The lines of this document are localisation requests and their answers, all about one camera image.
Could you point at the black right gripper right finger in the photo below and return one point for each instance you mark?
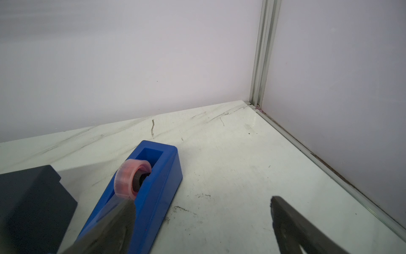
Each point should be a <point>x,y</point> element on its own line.
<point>295,234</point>

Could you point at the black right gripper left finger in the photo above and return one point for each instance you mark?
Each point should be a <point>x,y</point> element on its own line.
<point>111,233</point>

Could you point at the dark navy gift box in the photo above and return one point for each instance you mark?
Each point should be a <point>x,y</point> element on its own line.
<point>36,211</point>

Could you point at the blue tape dispenser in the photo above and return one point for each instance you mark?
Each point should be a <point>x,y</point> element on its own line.
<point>153,199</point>

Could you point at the pink tape roll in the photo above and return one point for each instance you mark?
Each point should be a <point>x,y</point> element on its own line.
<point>129,178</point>

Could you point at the aluminium frame post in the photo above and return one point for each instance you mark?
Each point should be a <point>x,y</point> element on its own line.
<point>266,35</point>

